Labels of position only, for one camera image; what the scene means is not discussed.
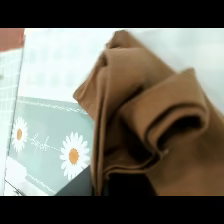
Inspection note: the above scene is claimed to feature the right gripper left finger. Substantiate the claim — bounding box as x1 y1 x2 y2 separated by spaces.
55 166 95 197

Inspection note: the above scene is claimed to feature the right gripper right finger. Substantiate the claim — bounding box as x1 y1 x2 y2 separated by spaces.
105 172 158 197

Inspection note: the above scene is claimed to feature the brown garment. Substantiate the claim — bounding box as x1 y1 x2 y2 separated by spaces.
72 29 224 197

